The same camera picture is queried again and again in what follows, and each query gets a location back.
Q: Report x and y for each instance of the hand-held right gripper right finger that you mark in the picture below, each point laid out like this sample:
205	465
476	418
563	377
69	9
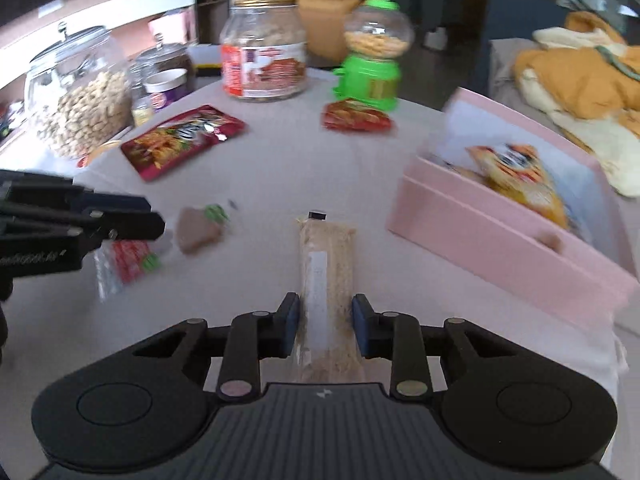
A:
361	325

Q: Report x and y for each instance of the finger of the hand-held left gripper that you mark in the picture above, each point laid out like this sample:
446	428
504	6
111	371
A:
120	204
135	226

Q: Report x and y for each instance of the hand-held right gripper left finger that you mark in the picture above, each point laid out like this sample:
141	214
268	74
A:
291	325

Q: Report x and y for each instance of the beige snack bar packet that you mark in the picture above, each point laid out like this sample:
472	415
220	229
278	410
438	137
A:
327	270

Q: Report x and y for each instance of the pink cardboard box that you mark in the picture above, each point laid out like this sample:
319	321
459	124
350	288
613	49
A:
490	255

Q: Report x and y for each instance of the yellow snack packet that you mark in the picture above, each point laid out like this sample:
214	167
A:
525	180

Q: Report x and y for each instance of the red candy in clear packet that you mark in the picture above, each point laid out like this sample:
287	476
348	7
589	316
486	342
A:
127	265

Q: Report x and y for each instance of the brown sachet with green mark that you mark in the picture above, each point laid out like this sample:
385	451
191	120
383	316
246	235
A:
195	230

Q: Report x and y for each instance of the dark red snack packet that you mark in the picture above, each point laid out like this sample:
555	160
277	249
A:
175	142

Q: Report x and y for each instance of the small yellow bottle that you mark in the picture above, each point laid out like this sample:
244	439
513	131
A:
141	110

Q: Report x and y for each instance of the large glass jar of peanuts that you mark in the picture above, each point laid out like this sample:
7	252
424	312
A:
75	105

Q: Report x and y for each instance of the small black object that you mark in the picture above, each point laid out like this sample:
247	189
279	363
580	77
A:
317	215

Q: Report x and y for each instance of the small cup with white rim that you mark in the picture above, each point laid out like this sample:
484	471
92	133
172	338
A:
167	87

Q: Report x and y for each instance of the small glass jar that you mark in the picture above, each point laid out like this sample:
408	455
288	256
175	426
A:
165	55

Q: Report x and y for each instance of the small red snack packet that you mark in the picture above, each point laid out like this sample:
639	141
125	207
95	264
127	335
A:
356	117

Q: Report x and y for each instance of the plastic jar with red label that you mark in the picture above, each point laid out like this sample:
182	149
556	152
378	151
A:
265	50

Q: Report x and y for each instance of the green candy dispenser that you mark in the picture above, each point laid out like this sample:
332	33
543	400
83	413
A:
372	75

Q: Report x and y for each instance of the yellow bean bag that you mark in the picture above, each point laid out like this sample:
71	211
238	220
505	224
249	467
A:
325	20

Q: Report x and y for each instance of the dark blue cabinet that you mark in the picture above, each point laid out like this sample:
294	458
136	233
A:
520	10

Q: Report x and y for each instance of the wall shelf unit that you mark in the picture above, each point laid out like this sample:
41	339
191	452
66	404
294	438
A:
75	15

